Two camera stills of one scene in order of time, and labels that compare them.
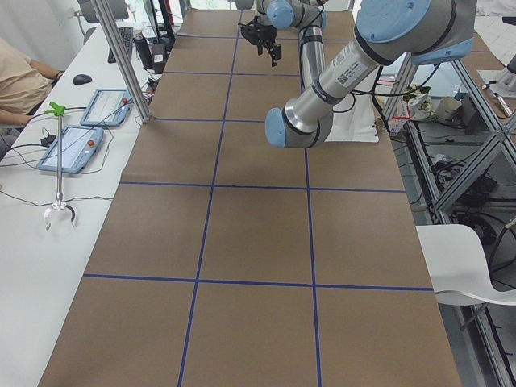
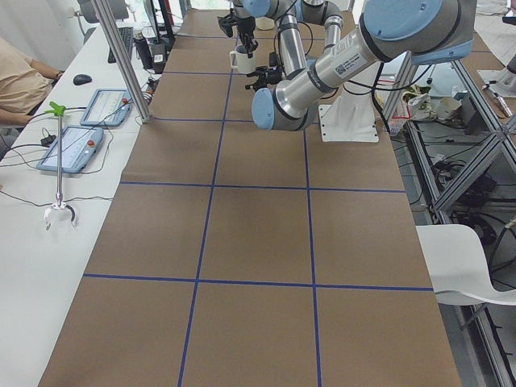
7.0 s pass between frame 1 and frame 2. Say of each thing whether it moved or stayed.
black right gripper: moved
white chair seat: stayed
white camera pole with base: stayed
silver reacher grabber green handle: stayed
